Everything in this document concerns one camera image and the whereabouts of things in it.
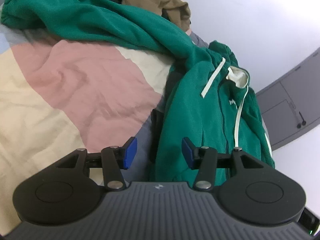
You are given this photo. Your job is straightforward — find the grey door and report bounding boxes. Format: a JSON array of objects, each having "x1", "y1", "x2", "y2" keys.
[{"x1": 255, "y1": 47, "x2": 320, "y2": 153}]

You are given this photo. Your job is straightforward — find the checked bedspread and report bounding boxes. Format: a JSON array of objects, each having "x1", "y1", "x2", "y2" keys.
[{"x1": 0, "y1": 0, "x2": 272, "y2": 230}]

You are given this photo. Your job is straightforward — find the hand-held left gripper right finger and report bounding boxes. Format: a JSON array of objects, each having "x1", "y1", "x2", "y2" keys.
[{"x1": 182, "y1": 137, "x2": 268, "y2": 190}]

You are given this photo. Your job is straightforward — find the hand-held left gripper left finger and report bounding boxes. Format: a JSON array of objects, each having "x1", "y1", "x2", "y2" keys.
[{"x1": 54, "y1": 137, "x2": 138, "y2": 190}]

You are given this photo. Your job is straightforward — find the green hoodie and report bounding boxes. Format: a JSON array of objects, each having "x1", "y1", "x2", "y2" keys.
[{"x1": 0, "y1": 0, "x2": 275, "y2": 188}]

